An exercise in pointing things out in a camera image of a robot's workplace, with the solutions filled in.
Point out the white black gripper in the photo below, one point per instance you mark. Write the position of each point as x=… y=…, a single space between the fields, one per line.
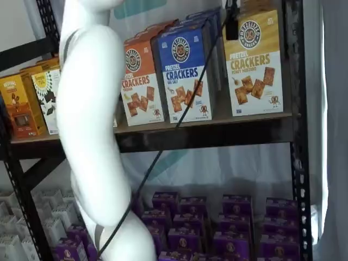
x=232 y=4

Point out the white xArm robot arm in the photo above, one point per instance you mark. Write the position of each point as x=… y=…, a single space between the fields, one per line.
x=87 y=108

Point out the blue white pretzel crackers box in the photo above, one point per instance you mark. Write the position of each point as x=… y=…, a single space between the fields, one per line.
x=195 y=22
x=201 y=13
x=185 y=81

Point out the orange white pretzel crackers box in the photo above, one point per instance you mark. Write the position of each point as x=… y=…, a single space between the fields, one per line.
x=160 y=24
x=141 y=89
x=148 y=34

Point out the wooden shelf board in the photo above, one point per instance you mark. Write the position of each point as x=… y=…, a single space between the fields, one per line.
x=223 y=114

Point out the purple Annie's snack box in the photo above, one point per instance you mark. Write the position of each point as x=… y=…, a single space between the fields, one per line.
x=165 y=202
x=185 y=239
x=235 y=223
x=280 y=248
x=280 y=225
x=158 y=235
x=189 y=223
x=193 y=206
x=233 y=244
x=79 y=232
x=204 y=257
x=281 y=206
x=237 y=204
x=156 y=218
x=92 y=253
x=175 y=257
x=68 y=250

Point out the orange yellow snack box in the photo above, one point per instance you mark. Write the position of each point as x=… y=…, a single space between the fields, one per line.
x=49 y=62
x=40 y=68

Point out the purple boxes on lower shelf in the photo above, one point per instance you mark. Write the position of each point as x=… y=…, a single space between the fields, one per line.
x=213 y=214

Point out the white sunflower print box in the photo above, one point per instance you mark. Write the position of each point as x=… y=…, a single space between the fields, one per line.
x=46 y=89

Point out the orange Revival snack box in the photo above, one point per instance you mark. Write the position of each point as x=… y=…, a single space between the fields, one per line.
x=16 y=108

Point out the white carton box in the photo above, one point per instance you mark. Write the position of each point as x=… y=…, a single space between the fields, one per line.
x=28 y=251
x=44 y=194
x=63 y=214
x=9 y=248
x=6 y=198
x=8 y=220
x=69 y=197
x=55 y=231

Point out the white sheet with teal print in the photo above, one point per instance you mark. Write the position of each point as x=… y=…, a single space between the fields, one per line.
x=217 y=168

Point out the plain white curtain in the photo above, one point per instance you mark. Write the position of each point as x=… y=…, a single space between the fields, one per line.
x=331 y=136

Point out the black metal shelving frame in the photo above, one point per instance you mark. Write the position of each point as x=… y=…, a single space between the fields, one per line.
x=204 y=138

